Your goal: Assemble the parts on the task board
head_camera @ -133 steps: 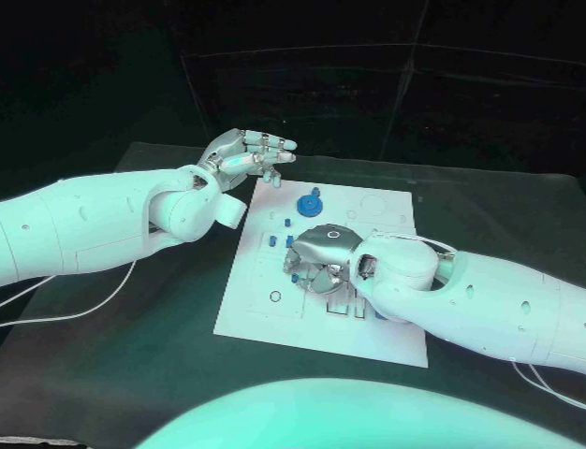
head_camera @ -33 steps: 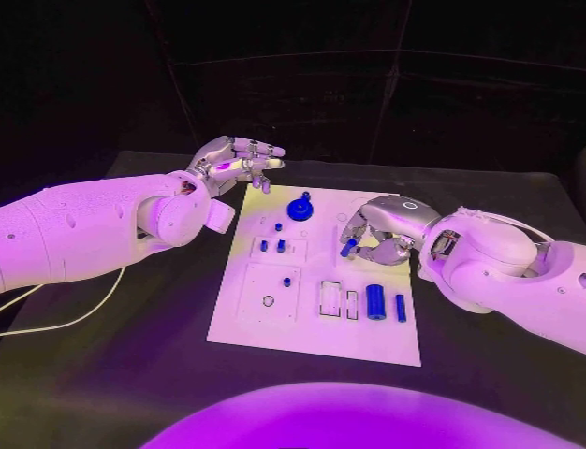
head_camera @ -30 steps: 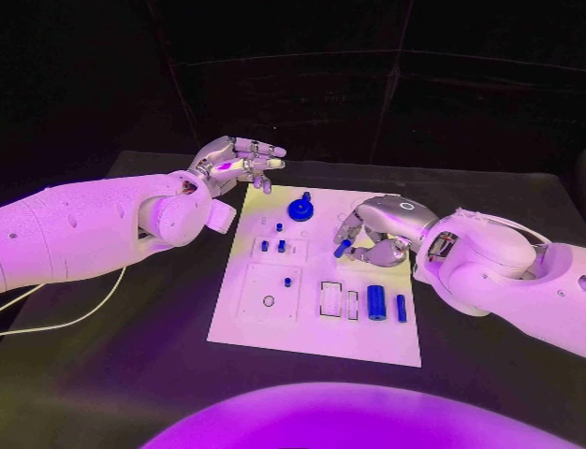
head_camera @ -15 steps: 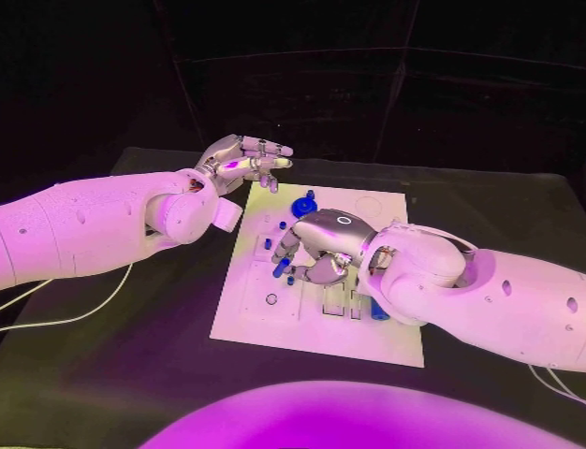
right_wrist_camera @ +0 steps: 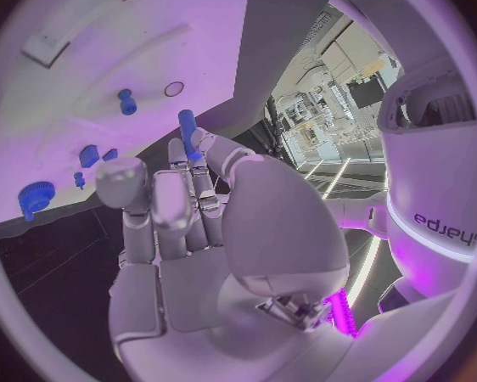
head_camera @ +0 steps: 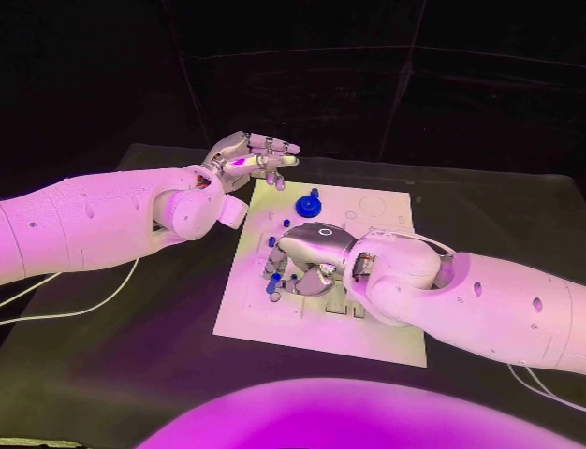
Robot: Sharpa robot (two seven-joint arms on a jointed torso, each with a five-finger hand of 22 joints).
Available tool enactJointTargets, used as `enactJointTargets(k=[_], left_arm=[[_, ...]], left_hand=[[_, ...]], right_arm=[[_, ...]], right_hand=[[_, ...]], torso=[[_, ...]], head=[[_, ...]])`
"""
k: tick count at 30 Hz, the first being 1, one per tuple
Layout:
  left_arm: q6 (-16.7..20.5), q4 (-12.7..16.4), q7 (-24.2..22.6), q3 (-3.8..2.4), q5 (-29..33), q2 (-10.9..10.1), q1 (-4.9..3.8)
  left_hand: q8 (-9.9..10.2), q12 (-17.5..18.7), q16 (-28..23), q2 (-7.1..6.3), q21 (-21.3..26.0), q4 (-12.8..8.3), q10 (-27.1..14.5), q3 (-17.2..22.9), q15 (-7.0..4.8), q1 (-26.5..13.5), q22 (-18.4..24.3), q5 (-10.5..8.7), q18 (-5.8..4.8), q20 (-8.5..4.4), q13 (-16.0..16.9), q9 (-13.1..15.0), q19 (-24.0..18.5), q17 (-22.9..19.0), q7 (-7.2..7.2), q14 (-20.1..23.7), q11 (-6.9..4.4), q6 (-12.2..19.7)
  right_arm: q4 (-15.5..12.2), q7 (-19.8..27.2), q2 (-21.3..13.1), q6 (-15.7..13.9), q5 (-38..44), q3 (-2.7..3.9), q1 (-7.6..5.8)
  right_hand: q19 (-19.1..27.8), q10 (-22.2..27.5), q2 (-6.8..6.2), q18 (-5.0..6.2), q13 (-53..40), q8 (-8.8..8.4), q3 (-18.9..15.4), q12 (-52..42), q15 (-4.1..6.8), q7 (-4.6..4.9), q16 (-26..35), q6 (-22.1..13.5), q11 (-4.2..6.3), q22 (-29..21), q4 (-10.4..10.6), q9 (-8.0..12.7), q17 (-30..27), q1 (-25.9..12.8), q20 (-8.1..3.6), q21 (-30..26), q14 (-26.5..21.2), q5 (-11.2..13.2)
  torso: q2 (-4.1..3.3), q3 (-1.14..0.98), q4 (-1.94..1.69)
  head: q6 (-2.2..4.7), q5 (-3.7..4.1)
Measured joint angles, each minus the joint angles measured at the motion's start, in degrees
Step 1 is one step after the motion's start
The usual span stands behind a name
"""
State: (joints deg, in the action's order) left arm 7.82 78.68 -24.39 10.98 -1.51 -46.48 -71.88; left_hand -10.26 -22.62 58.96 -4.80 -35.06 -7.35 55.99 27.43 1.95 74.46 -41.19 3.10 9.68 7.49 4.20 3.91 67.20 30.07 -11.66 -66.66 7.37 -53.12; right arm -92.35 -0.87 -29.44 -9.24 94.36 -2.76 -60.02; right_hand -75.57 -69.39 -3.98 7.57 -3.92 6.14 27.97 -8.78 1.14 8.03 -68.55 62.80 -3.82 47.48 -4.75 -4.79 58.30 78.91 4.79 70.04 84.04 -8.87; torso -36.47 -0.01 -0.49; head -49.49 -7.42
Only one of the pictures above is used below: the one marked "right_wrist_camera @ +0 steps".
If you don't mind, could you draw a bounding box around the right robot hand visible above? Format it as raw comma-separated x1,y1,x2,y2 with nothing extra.
93,128,357,382

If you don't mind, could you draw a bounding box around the blue long cylinder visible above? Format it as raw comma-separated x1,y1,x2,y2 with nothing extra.
177,109,205,162

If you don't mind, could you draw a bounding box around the white task board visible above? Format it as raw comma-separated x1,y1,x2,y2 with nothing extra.
0,0,349,240

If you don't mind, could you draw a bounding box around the glowing light bar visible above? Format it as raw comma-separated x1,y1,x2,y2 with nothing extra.
322,288,360,339

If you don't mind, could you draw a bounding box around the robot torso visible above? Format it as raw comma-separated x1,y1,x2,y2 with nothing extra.
375,66,477,305

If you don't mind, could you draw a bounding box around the blue plug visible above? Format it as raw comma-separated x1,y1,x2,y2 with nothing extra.
116,87,138,116

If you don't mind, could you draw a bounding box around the large blue block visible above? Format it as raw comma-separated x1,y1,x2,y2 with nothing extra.
77,144,101,169

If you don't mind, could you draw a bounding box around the blue gear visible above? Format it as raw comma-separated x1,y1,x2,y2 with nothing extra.
16,180,56,223

